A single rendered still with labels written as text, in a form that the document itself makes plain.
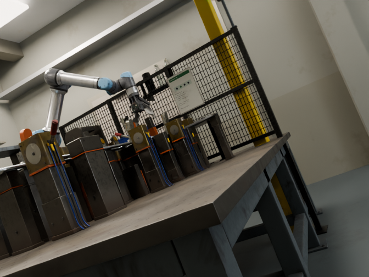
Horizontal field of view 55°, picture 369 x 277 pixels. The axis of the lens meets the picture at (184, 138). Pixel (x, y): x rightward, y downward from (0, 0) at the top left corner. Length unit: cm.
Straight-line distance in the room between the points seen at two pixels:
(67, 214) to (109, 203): 25
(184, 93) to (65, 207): 171
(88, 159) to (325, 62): 345
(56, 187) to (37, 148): 15
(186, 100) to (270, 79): 188
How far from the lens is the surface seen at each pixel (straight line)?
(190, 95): 273
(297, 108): 438
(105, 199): 145
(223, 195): 67
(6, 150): 185
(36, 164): 131
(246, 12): 462
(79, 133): 202
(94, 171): 145
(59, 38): 573
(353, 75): 429
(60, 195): 127
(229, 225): 78
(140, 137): 180
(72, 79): 231
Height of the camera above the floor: 78
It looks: 4 degrees up
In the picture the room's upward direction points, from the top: 22 degrees counter-clockwise
